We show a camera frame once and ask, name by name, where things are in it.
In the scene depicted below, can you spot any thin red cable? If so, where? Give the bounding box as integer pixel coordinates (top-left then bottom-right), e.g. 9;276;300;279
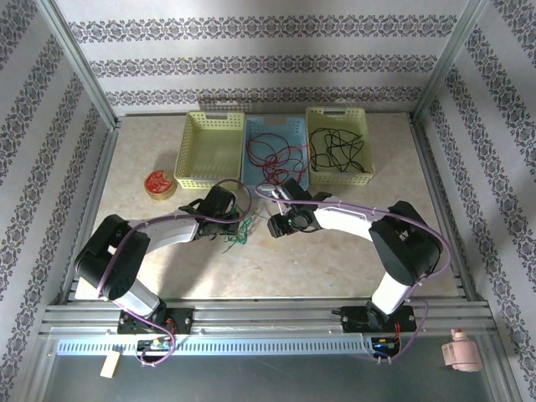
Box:
261;144;313;185
245;132;313;185

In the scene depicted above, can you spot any thin black cable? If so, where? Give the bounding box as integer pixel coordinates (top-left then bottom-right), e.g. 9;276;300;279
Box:
308;127;365;173
324;129;374;173
309;137;374;173

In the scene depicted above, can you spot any yellow plastic basket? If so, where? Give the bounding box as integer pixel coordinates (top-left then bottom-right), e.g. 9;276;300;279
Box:
173;111;246;190
305;106;376;187

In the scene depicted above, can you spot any blue plastic basket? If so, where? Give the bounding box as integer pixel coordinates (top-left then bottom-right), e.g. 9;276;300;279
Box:
241;116;313;198

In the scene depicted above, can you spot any grey metal sheet panel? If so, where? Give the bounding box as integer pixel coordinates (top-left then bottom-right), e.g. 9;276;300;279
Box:
39;355;503;402

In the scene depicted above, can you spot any pink plastic bottle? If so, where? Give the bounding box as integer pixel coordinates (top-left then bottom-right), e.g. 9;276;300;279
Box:
442;328;481;373

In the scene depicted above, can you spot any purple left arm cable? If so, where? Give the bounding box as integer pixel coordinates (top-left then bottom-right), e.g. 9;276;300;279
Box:
96;178;253;369

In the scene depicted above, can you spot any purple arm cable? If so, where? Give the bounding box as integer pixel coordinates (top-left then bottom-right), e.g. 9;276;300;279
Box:
96;178;253;369
255;186;453;364

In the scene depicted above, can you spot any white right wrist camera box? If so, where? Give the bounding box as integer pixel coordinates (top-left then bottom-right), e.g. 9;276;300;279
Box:
255;183;281;201

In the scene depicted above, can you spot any wide aluminium frame rail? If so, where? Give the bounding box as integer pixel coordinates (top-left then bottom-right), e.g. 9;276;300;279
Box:
39;297;495;338

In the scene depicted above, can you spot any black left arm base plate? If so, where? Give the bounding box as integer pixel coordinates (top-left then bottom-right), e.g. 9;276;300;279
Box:
117;307;196;335

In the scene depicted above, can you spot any grey slotted cable duct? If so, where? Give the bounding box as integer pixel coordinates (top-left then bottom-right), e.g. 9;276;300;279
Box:
56;338;403;357

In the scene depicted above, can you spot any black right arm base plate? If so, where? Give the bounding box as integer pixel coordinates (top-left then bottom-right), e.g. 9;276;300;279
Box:
339;305;419;334

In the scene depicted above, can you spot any aluminium side rail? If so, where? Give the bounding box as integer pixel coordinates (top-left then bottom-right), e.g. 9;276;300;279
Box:
409;112;479;303
58;125;122;305

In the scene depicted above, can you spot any small wired connector board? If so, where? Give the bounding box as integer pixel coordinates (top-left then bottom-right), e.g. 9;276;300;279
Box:
371;335;402;352
137;338;173;352

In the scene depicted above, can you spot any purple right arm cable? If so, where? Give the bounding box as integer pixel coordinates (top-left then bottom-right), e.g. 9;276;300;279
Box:
255;186;453;364

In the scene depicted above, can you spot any beige tag on rail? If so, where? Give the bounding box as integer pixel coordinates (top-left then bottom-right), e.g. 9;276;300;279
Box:
100;351;121;379

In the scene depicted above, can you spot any aluminium frame post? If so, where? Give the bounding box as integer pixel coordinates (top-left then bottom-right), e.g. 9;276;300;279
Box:
411;0;492;122
35;0;122;131

